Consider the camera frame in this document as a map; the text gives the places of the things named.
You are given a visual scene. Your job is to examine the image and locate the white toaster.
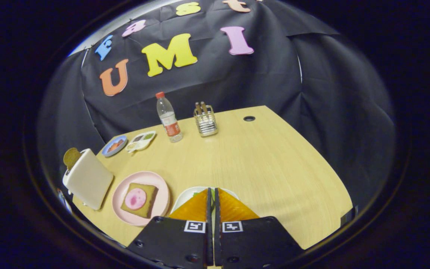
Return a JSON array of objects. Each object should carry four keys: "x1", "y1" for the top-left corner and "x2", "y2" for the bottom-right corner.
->
[{"x1": 62, "y1": 148, "x2": 114, "y2": 210}]

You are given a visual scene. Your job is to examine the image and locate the small white plate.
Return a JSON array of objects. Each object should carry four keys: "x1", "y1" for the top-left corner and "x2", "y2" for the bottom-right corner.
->
[{"x1": 170, "y1": 186, "x2": 240, "y2": 213}]

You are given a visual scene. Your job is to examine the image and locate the white divided condiment dish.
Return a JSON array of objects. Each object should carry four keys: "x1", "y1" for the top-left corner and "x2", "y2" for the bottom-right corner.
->
[{"x1": 125, "y1": 131, "x2": 156, "y2": 154}]

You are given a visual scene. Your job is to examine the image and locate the brown toasted bread slice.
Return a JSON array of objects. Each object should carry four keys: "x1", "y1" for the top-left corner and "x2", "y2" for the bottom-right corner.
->
[{"x1": 63, "y1": 148, "x2": 82, "y2": 170}]

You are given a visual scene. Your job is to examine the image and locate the clear red-capped water bottle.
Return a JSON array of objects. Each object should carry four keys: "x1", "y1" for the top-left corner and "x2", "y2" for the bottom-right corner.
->
[{"x1": 155, "y1": 92, "x2": 183, "y2": 143}]

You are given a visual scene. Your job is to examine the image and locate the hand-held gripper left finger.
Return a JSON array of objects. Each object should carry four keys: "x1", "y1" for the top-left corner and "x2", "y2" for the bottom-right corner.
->
[{"x1": 127, "y1": 188, "x2": 214, "y2": 269}]

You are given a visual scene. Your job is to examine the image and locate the metal wire utensil holder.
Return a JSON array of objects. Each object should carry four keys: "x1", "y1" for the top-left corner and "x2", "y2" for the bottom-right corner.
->
[{"x1": 194, "y1": 105, "x2": 218, "y2": 137}]

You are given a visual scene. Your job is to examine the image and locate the pink ham slice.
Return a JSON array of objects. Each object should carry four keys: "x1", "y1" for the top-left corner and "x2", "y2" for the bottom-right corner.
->
[{"x1": 125, "y1": 188, "x2": 147, "y2": 210}]

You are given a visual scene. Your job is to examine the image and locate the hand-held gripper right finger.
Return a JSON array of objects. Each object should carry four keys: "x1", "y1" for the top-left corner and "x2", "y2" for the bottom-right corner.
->
[{"x1": 214, "y1": 188, "x2": 305, "y2": 269}]

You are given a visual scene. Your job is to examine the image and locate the black backdrop cloth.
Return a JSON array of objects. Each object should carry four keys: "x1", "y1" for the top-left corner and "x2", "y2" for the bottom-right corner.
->
[{"x1": 38, "y1": 0, "x2": 396, "y2": 210}]

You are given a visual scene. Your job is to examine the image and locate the square brown bread slice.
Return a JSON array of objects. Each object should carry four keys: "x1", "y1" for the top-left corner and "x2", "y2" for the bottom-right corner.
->
[{"x1": 121, "y1": 183, "x2": 159, "y2": 219}]

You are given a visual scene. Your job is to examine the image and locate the pink plate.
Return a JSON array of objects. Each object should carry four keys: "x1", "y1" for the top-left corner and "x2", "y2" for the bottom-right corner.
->
[{"x1": 112, "y1": 171, "x2": 171, "y2": 227}]

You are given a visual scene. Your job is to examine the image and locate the green lettuce leaf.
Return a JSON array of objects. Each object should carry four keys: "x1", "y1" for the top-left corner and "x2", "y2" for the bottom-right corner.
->
[{"x1": 192, "y1": 189, "x2": 217, "y2": 225}]

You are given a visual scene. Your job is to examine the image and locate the blue plate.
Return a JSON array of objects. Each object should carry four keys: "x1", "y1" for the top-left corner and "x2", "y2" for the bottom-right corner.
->
[{"x1": 102, "y1": 135, "x2": 128, "y2": 157}]

